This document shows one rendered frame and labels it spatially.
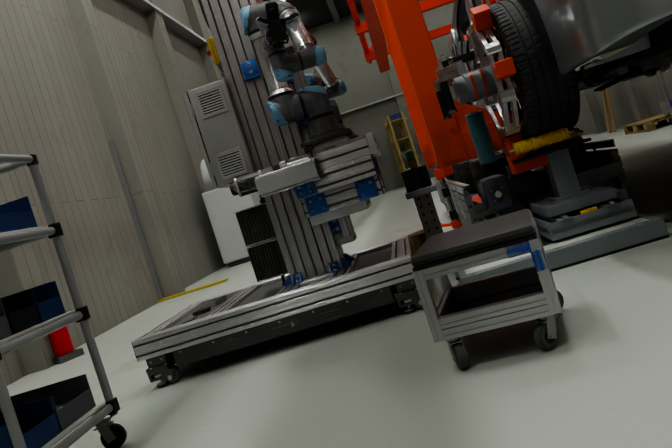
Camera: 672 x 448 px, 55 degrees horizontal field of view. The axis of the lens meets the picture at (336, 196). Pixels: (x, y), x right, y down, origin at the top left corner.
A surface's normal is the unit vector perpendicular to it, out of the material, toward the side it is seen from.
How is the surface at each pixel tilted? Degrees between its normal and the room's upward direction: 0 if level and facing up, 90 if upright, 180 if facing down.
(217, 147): 90
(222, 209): 90
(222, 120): 90
